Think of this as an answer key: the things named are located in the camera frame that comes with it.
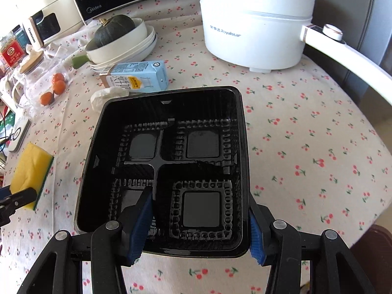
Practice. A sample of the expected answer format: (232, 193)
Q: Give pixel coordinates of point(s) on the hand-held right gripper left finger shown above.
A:
(142, 223)

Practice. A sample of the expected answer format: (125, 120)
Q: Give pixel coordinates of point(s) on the white electric cooking pot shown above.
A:
(251, 21)

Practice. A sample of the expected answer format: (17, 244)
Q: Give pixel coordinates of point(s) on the grey refrigerator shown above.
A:
(367, 6)

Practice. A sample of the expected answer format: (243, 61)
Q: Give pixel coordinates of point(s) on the light blue milk carton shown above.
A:
(137, 76)

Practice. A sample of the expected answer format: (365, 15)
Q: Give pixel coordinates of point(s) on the brown round trash bin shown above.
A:
(379, 251)

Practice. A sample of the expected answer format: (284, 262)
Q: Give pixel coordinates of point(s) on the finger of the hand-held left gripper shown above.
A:
(4, 216)
(21, 196)

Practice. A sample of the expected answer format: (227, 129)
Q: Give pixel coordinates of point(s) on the small orange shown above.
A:
(59, 87)
(47, 98)
(57, 78)

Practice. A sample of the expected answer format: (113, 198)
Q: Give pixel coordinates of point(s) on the glass jar with wooden lid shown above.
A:
(32, 62)

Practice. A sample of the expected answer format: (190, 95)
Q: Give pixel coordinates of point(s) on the stack of white bowls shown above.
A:
(150, 47)

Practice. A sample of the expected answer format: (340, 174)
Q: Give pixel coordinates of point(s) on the yellow and green sponge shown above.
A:
(30, 168)

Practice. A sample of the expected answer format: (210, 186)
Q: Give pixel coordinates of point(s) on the red label jar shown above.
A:
(12, 53)

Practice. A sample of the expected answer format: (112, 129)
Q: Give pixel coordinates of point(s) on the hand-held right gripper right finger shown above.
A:
(255, 239)

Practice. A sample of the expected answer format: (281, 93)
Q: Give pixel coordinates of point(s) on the black plastic food tray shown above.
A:
(196, 128)

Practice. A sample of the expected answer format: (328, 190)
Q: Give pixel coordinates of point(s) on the cherry print tablecloth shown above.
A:
(306, 144)

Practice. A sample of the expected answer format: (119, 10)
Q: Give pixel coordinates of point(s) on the teal box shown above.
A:
(20, 38)

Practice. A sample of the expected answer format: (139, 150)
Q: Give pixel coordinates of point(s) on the white square device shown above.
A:
(19, 134)

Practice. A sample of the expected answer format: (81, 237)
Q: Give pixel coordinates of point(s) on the crumpled white tissue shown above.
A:
(102, 98)

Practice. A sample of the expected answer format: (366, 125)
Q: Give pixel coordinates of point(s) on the dark green pumpkin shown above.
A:
(115, 30)

